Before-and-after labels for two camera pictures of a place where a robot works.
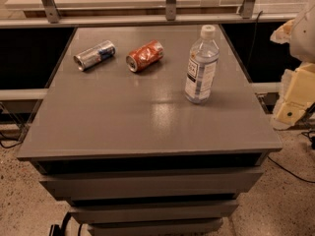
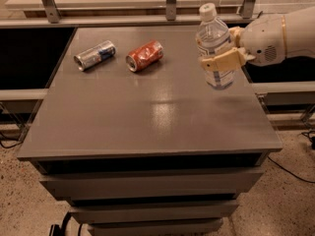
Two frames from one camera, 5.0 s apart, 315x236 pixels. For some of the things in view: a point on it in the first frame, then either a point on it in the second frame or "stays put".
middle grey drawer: [176, 210] stays put
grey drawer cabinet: [127, 150] stays put
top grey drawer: [110, 185] stays put
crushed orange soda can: [145, 55] stays put
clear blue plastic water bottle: [202, 67] -> [213, 37]
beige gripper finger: [282, 34] -> [236, 33]
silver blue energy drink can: [94, 55] stays put
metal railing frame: [52, 18] stays put
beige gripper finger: [297, 93] -> [231, 59]
